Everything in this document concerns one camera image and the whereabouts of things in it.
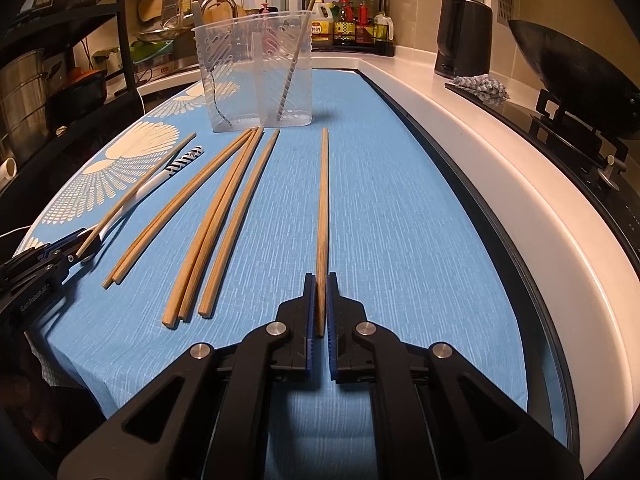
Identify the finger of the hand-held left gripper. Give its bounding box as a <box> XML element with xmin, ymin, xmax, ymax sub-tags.
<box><xmin>42</xmin><ymin>228</ymin><xmax>95</xmax><ymax>261</ymax></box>
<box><xmin>27</xmin><ymin>251</ymin><xmax>83</xmax><ymax>287</ymax></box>

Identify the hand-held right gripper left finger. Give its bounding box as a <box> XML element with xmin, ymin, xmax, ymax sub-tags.
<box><xmin>57</xmin><ymin>272</ymin><xmax>318</xmax><ymax>480</ymax></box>

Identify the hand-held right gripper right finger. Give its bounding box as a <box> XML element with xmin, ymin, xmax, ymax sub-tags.
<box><xmin>327</xmin><ymin>272</ymin><xmax>583</xmax><ymax>480</ymax></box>

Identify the thin light wooden chopstick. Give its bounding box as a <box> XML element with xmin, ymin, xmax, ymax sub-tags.
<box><xmin>76</xmin><ymin>132</ymin><xmax>198</xmax><ymax>258</ymax></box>
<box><xmin>275</xmin><ymin>0</ymin><xmax>330</xmax><ymax>123</ymax></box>

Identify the brown wooden chopstick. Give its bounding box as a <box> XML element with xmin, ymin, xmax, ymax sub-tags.
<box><xmin>161</xmin><ymin>126</ymin><xmax>263</xmax><ymax>331</ymax></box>
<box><xmin>315</xmin><ymin>128</ymin><xmax>331</xmax><ymax>338</ymax></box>
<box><xmin>178</xmin><ymin>128</ymin><xmax>266</xmax><ymax>323</ymax></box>
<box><xmin>101</xmin><ymin>128</ymin><xmax>254</xmax><ymax>290</ymax></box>
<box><xmin>198</xmin><ymin>128</ymin><xmax>281</xmax><ymax>320</ymax></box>
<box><xmin>111</xmin><ymin>127</ymin><xmax>259</xmax><ymax>285</ymax></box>

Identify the clear plastic utensil holder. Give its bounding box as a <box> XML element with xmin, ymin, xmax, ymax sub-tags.
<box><xmin>191</xmin><ymin>9</ymin><xmax>315</xmax><ymax>134</ymax></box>

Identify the person's left hand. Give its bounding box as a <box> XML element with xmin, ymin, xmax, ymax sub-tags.
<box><xmin>0</xmin><ymin>365</ymin><xmax>66</xmax><ymax>450</ymax></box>

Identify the blue floral tablecloth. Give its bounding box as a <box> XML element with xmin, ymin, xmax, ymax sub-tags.
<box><xmin>15</xmin><ymin>62</ymin><xmax>571</xmax><ymax>480</ymax></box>

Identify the steel stock pot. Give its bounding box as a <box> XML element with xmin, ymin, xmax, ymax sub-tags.
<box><xmin>0</xmin><ymin>49</ymin><xmax>52</xmax><ymax>167</ymax></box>

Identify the white striped chopstick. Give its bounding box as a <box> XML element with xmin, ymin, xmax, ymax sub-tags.
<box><xmin>90</xmin><ymin>145</ymin><xmax>206</xmax><ymax>246</ymax></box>

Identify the orange pot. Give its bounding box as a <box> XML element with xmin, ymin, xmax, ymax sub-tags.
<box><xmin>54</xmin><ymin>66</ymin><xmax>109</xmax><ymax>117</ymax></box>

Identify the green basin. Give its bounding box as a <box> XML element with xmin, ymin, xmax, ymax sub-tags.
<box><xmin>129</xmin><ymin>40</ymin><xmax>176</xmax><ymax>64</ymax></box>

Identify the black storage shelf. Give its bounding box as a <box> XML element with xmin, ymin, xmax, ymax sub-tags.
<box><xmin>0</xmin><ymin>0</ymin><xmax>147</xmax><ymax>211</ymax></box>

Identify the hanging wooden cutting board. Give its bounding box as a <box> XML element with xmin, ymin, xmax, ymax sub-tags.
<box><xmin>137</xmin><ymin>0</ymin><xmax>166</xmax><ymax>24</ymax></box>

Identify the black glass stove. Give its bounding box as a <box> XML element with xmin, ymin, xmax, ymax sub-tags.
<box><xmin>445</xmin><ymin>82</ymin><xmax>640</xmax><ymax>266</ymax></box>

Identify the blue white dish rag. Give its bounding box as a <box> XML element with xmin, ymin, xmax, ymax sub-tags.
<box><xmin>450</xmin><ymin>74</ymin><xmax>511</xmax><ymax>107</ymax></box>

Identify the yellow label oil bottle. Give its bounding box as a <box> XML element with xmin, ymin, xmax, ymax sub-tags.
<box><xmin>311</xmin><ymin>2</ymin><xmax>335</xmax><ymax>49</ymax></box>

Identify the round wooden cutting board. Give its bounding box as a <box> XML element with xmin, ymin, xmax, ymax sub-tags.
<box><xmin>202</xmin><ymin>1</ymin><xmax>249</xmax><ymax>25</ymax></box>

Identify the green oil bottle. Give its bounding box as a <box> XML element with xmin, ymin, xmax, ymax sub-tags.
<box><xmin>374</xmin><ymin>11</ymin><xmax>394</xmax><ymax>44</ymax></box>

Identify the dark soy sauce bottle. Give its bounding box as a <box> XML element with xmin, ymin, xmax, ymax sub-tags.
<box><xmin>332</xmin><ymin>0</ymin><xmax>358</xmax><ymax>46</ymax></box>

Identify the red label sauce bottle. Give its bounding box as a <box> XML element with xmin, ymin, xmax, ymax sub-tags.
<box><xmin>356</xmin><ymin>2</ymin><xmax>376</xmax><ymax>44</ymax></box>

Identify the black stove pan support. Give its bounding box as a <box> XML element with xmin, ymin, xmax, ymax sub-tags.
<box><xmin>531</xmin><ymin>87</ymin><xmax>629</xmax><ymax>177</ymax></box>

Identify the black electric kettle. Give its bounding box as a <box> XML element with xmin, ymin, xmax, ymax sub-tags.
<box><xmin>434</xmin><ymin>0</ymin><xmax>494</xmax><ymax>80</ymax></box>

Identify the black wok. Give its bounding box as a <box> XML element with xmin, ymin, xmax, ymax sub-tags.
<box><xmin>507</xmin><ymin>19</ymin><xmax>640</xmax><ymax>142</ymax></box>

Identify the white cable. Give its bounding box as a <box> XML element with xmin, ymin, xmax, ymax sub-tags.
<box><xmin>134</xmin><ymin>66</ymin><xmax>154</xmax><ymax>117</ymax></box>

